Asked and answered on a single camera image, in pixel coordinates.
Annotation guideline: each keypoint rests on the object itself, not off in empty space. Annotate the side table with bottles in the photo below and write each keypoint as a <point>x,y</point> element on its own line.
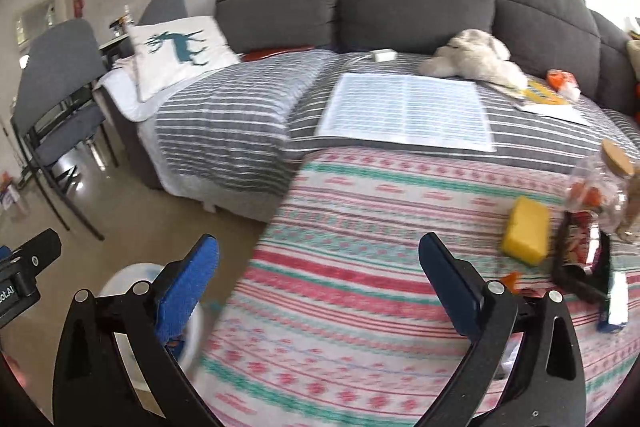
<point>117,32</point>

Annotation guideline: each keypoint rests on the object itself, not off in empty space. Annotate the yellow book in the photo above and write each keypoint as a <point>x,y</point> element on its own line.
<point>542,97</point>

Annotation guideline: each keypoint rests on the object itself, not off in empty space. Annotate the black plastic tray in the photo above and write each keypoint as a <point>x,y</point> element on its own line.
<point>575,279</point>

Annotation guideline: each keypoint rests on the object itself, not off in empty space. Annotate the orange white snack packet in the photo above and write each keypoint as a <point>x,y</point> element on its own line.
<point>562,83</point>

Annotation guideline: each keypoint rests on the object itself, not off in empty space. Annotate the grey sofa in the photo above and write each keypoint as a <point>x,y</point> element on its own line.
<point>400,2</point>

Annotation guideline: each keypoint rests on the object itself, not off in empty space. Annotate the white deer print pillow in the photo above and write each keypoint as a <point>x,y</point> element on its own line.
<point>175,52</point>

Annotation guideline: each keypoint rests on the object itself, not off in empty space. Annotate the plastic bag on floor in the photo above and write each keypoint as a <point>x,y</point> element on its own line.
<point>10,197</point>

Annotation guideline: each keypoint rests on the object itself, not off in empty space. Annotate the open white printed booklet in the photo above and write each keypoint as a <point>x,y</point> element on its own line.
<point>405,112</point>

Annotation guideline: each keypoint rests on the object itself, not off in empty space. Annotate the white trash bin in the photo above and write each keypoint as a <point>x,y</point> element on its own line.
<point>119,286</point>

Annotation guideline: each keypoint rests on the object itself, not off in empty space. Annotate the dark blue box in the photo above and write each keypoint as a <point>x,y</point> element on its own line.
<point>615,302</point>

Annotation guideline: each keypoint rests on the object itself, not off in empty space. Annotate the patterned tablecloth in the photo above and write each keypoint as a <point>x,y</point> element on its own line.
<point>375,307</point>

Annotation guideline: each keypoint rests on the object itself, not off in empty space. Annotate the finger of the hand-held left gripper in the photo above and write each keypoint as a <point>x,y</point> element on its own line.
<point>4,251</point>
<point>40,252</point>

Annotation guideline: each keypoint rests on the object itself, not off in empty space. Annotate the orange wrapper scrap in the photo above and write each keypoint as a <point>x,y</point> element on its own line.
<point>512,280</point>

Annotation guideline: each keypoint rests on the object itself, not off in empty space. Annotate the white charger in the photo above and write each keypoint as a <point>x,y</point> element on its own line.
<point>382,55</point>

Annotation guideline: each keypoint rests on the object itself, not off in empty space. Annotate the yellow sponge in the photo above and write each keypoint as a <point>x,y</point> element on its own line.
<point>525,229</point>

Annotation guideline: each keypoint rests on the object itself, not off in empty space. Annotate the red drink can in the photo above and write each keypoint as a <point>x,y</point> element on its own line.
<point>580,237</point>

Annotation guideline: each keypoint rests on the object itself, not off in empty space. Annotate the cream plush dog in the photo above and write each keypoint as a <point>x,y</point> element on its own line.
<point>475,57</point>

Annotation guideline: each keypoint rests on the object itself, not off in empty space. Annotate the large grey chair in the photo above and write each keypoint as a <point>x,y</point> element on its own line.
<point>55,62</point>

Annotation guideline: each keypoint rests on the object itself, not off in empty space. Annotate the grey striped sofa cover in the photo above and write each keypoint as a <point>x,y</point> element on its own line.
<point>225,127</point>

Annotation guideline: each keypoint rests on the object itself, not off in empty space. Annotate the small orange fruit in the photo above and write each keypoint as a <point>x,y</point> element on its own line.
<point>585,195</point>

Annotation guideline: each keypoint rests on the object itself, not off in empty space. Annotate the glass teapot with wooden lid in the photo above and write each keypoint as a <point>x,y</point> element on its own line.
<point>607,187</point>

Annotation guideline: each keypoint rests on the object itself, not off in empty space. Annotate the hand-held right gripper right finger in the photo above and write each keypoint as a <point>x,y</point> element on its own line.
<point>450,287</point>

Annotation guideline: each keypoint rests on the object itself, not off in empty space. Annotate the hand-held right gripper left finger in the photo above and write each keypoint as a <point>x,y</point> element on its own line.
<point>192,277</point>

